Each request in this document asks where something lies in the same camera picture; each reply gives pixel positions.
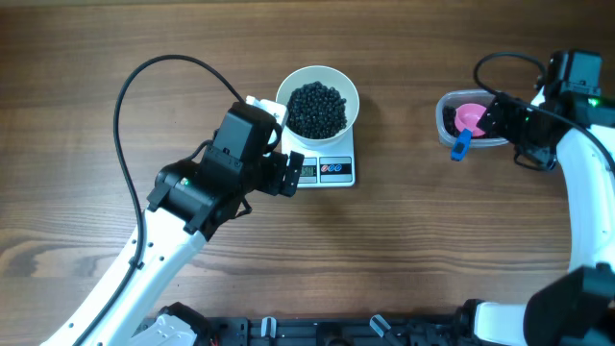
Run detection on pink scoop with blue handle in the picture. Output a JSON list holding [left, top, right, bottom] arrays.
[[451, 103, 486, 161]]

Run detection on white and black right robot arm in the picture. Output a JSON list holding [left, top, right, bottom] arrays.
[[457, 49, 614, 345]]

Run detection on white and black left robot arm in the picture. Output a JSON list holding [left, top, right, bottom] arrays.
[[46, 97, 304, 345]]

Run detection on white digital kitchen scale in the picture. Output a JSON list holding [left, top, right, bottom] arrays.
[[282, 127, 356, 188]]

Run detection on black beans in bowl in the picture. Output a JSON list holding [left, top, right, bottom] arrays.
[[286, 81, 347, 139]]

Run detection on white bowl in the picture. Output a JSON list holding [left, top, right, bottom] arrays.
[[276, 65, 360, 147]]

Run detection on clear plastic container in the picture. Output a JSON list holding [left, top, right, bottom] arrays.
[[435, 89, 508, 149]]

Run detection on black beans in container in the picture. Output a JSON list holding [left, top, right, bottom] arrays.
[[442, 103, 486, 138]]

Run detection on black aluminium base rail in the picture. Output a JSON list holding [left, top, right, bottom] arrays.
[[129, 314, 481, 346]]

